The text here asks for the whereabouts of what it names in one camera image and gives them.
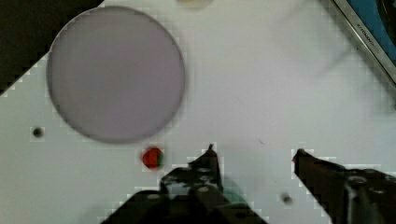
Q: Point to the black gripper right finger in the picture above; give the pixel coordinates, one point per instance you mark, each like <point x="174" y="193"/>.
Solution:
<point x="348" y="196"/>

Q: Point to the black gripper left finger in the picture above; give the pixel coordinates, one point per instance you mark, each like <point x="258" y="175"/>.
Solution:
<point x="203" y="171"/>

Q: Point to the red toy strawberry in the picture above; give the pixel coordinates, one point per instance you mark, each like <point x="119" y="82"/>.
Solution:
<point x="152" y="158"/>

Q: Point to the grey round plate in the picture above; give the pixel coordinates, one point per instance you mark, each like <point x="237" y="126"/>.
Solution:
<point x="115" y="74"/>

